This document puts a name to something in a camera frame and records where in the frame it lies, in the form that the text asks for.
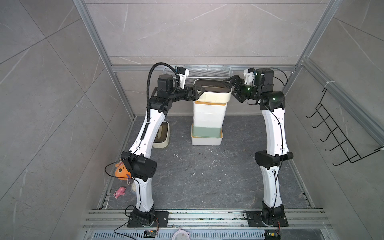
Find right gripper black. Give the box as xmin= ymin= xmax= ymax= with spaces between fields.
xmin=222 ymin=78 xmax=260 ymax=104

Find cream box dark lid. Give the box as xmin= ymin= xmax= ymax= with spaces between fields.
xmin=153 ymin=121 xmax=170 ymax=149
xmin=194 ymin=79 xmax=231 ymax=104

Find bamboo-lid tissue box front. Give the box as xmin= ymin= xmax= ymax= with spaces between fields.
xmin=193 ymin=101 xmax=228 ymax=115

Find white box grey-blue lid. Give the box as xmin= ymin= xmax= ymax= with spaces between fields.
xmin=194 ymin=113 xmax=225 ymax=129

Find cream box dark lid back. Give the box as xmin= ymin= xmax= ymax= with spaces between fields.
xmin=153 ymin=121 xmax=170 ymax=149

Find green square tissue box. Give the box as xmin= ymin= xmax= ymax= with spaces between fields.
xmin=192 ymin=125 xmax=222 ymax=139

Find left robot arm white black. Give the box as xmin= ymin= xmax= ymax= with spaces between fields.
xmin=121 ymin=73 xmax=199 ymax=227

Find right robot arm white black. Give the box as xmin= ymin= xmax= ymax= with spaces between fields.
xmin=223 ymin=68 xmax=293 ymax=227

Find large white bamboo-lid tissue box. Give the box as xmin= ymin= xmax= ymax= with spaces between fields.
xmin=191 ymin=130 xmax=223 ymax=146

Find orange toy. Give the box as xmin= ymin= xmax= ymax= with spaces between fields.
xmin=115 ymin=161 xmax=131 ymax=181

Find grey round alarm clock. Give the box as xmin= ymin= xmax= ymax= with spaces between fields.
xmin=131 ymin=182 xmax=137 ymax=194

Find pink small toy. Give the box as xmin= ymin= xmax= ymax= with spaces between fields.
xmin=113 ymin=187 xmax=126 ymax=199

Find white round object bottom edge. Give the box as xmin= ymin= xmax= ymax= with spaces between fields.
xmin=172 ymin=229 xmax=191 ymax=240

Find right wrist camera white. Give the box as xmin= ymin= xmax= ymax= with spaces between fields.
xmin=244 ymin=68 xmax=255 ymax=86

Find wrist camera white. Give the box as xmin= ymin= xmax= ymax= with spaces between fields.
xmin=175 ymin=66 xmax=190 ymax=89
xmin=244 ymin=68 xmax=255 ymax=86

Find white wire mesh basket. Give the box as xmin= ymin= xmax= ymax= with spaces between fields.
xmin=162 ymin=66 xmax=235 ymax=85

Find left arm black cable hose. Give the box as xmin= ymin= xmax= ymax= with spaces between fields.
xmin=145 ymin=62 xmax=178 ymax=124

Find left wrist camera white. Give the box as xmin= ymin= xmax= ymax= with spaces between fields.
xmin=175 ymin=66 xmax=190 ymax=89

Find black wire hook rack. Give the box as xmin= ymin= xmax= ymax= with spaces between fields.
xmin=306 ymin=88 xmax=384 ymax=166

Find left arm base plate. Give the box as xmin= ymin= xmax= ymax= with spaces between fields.
xmin=127 ymin=211 xmax=169 ymax=228

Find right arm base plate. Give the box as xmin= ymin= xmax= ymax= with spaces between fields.
xmin=243 ymin=210 xmax=289 ymax=227

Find aluminium mounting rail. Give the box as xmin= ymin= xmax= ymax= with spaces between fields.
xmin=81 ymin=209 xmax=333 ymax=230

